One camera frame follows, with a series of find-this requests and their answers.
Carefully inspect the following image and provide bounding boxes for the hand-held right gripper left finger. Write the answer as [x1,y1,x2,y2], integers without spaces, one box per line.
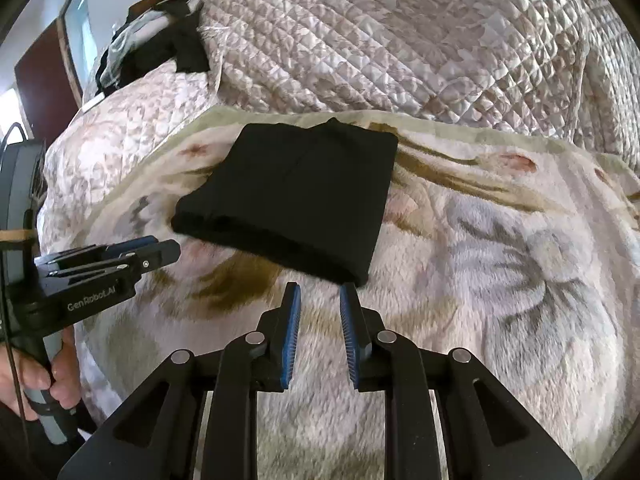
[57,282,303,480]

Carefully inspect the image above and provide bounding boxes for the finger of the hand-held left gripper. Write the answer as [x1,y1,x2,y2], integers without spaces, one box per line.
[102,236,157,257]
[107,239,182,277]

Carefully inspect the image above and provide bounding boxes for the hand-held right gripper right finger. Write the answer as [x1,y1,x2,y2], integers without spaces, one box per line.
[339,282,583,480]

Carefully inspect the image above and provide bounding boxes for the black pants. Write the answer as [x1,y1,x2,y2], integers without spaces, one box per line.
[171,117,399,288]

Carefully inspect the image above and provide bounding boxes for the person's left hand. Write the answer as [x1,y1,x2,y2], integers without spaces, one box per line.
[0,330,83,421]

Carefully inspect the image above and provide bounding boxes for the pink quilted bedspread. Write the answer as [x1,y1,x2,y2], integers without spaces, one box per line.
[42,62,226,256]

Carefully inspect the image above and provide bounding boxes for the floral plush blanket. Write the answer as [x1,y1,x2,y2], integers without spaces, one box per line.
[75,105,640,480]

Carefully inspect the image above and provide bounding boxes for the dark red door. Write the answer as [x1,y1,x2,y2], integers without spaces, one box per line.
[14,24,83,141]

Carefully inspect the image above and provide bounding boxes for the black clothing pile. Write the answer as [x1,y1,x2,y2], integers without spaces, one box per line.
[97,2,211,93]

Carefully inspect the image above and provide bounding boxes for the wood framed glass panel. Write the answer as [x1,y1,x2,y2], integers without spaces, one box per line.
[57,0,98,103]

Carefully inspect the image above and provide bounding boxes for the white garment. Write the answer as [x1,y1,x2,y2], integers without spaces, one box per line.
[107,10,173,61]

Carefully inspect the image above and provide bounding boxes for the beige quilted comforter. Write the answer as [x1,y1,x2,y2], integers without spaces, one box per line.
[197,0,640,171]

